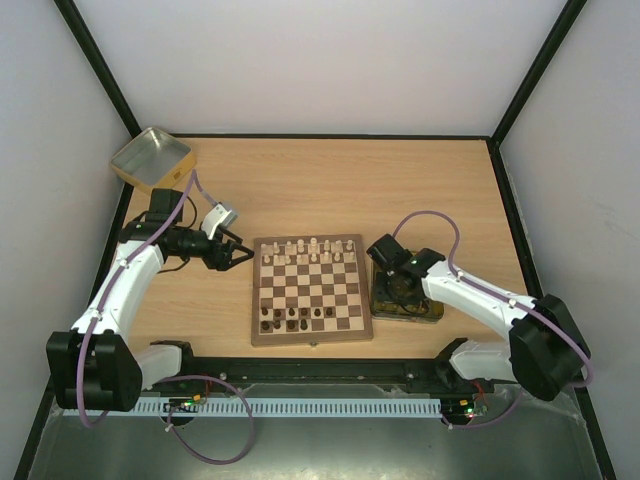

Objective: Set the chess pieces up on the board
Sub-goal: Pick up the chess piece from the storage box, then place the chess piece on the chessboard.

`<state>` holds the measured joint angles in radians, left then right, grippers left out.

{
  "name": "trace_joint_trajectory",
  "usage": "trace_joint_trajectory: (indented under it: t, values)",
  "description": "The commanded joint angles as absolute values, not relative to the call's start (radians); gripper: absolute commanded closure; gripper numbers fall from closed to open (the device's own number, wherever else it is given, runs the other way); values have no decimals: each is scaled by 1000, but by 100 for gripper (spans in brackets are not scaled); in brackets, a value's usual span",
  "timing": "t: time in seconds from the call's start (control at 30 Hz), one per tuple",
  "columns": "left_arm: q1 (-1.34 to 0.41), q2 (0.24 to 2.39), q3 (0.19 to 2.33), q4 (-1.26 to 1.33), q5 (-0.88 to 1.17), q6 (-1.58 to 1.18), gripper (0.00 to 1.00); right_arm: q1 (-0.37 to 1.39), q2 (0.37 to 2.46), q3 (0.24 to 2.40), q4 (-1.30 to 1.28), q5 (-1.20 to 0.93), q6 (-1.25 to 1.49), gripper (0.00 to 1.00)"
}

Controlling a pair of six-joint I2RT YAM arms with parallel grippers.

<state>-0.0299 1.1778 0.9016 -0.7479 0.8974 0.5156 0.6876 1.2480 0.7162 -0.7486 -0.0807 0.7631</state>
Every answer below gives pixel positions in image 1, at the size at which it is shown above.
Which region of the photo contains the wooden chess board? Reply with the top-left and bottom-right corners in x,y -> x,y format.
251,234 -> 374,347

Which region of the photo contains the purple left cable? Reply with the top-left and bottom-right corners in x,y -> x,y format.
78,169 -> 256,464

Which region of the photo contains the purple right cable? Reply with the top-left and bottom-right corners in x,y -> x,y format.
392,210 -> 596,430

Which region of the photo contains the yellow tin tray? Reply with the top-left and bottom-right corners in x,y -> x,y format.
370,265 -> 444,324

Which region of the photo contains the purple cable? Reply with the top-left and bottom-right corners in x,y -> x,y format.
78,169 -> 256,464
392,210 -> 596,430

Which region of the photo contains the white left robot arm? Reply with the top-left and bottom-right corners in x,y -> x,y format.
46,221 -> 254,412

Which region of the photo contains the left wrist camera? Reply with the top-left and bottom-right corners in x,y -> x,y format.
200,202 -> 238,240

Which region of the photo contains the black enclosure frame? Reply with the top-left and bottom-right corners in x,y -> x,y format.
9,0 -> 619,480

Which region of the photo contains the gold tin box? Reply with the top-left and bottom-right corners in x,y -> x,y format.
110,127 -> 197,195

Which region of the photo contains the white slotted cable duct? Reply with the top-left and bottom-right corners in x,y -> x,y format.
134,397 -> 444,419

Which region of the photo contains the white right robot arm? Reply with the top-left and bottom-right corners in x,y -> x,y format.
367,234 -> 590,401

